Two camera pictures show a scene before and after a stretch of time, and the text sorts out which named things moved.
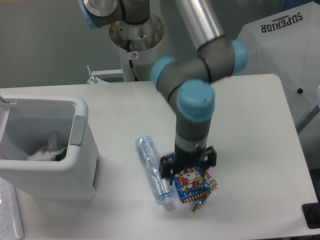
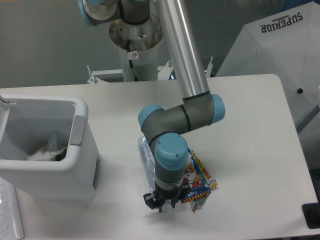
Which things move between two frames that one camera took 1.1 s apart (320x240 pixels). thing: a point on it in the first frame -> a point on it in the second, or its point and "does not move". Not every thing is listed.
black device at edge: x=311 y=212 does not move
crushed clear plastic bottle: x=150 y=156 does not move
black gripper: x=184 y=159 -> x=160 y=194
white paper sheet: x=10 y=224 does not move
